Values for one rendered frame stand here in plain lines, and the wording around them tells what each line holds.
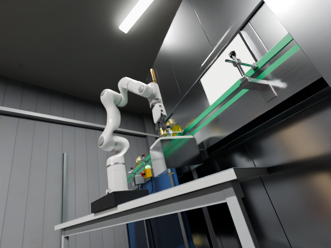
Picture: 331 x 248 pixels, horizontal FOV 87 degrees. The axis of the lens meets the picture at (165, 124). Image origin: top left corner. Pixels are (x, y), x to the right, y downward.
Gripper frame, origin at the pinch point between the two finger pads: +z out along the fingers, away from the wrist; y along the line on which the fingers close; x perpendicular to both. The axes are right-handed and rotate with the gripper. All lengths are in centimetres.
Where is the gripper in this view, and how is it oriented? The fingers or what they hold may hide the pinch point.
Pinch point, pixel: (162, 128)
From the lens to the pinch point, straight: 104.0
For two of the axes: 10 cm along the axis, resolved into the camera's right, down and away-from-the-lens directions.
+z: 2.3, 8.8, -4.2
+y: -3.8, 4.8, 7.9
